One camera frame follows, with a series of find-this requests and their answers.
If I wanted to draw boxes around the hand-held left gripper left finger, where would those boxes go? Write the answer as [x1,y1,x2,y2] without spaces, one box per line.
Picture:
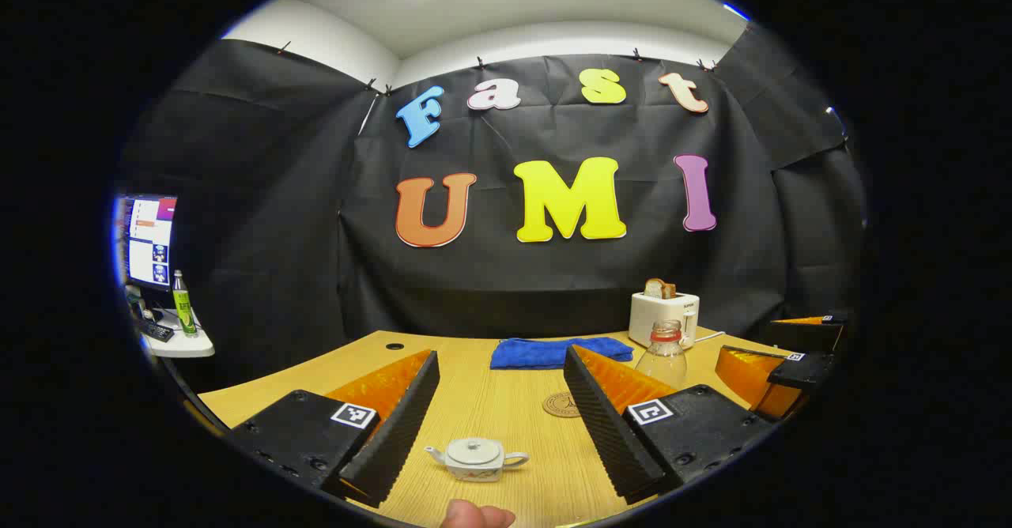
[229,349,441,509]

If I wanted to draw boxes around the clear plastic water bottle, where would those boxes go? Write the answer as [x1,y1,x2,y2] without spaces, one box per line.
[635,320,689,390]

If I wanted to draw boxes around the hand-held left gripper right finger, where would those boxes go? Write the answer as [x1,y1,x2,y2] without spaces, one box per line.
[563,344,780,507]

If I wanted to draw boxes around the green drink bottle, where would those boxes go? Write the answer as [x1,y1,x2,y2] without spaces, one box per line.
[172,270,198,337]

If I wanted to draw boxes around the white side table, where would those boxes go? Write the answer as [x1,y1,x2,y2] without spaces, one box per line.
[138,311,216,359]

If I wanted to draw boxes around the round brown coaster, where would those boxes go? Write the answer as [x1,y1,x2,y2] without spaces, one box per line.
[542,391,582,419]

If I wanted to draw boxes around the white toaster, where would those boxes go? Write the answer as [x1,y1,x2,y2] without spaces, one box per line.
[629,291,701,350]

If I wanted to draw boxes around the blue folded towel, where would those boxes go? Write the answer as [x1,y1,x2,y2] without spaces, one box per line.
[489,337,635,371]

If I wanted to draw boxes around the black backdrop cloth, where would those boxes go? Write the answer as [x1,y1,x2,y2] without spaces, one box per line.
[119,22,869,394]

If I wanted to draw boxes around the computer monitor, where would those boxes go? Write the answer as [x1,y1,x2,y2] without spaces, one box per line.
[119,194,178,292]

